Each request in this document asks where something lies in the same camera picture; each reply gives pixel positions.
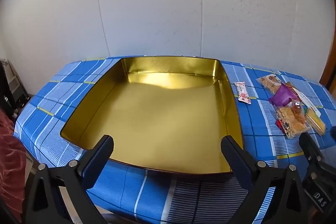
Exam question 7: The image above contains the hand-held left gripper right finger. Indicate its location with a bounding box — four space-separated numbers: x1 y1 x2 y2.
220 135 315 224

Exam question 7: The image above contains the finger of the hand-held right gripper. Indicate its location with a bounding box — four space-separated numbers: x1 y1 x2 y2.
300 132 324 169

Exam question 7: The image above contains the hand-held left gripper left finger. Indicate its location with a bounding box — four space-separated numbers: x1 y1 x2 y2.
25 135 114 224

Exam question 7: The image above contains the yellow biscuit packet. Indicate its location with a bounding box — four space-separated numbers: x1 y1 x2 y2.
306 109 326 135

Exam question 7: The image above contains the clear cracker packet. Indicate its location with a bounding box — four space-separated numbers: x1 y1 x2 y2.
274 105 313 138

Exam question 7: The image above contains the orange clear packet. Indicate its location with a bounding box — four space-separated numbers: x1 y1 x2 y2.
293 102 306 115

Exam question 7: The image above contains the white gold stick packet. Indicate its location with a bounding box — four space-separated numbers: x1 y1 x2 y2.
286 82 322 117

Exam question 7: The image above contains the purple snack packet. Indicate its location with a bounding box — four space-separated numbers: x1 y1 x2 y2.
268 84 297 106

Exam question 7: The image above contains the pink white candy packet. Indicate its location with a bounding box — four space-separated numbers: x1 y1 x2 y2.
234 81 252 104

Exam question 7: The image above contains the gold tin box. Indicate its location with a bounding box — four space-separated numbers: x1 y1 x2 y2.
60 55 243 181

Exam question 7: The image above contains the beige pastry packet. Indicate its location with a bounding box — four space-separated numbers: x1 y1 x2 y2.
256 74 285 94

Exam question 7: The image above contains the blue plaid cloth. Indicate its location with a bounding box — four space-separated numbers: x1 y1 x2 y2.
13 56 336 216

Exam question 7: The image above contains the red cloth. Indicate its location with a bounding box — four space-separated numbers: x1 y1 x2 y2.
0 109 27 223

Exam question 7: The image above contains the dark shelf unit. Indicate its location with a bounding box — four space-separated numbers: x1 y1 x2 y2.
0 57 29 119

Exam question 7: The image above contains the wooden door frame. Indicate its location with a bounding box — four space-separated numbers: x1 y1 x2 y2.
319 51 336 93

